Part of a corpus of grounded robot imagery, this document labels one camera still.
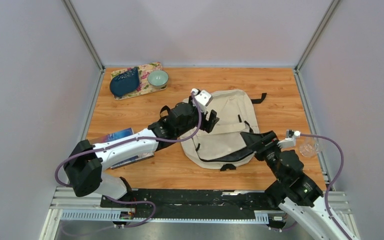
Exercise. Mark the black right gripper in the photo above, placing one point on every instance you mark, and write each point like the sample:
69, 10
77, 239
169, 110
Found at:
267, 139

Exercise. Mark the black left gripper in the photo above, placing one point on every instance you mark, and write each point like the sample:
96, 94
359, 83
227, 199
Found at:
206, 125

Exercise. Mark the cream canvas backpack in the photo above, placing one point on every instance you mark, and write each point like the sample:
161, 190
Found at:
224, 147

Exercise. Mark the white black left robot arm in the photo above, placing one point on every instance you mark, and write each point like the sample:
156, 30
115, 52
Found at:
85, 167

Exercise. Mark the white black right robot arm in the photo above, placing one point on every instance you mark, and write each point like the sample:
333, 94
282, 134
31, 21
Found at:
293, 191

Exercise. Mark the clear glass cup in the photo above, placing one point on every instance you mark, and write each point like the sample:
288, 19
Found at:
310, 147

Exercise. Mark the light green ceramic bowl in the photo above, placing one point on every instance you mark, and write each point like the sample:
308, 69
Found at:
158, 78

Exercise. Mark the floral pattern tray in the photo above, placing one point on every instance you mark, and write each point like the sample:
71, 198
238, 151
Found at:
145, 87

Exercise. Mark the dark blue leaf-shaped dish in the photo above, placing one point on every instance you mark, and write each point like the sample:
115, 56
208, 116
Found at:
125, 83

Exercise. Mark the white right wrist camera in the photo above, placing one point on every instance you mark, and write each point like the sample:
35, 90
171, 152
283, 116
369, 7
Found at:
290, 139

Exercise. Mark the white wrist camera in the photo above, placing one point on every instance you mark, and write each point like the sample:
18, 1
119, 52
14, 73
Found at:
202, 97
290, 139

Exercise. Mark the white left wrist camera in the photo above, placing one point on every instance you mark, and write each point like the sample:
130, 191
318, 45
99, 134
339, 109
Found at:
202, 97

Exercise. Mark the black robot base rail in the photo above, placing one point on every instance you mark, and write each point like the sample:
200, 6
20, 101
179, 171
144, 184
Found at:
195, 204

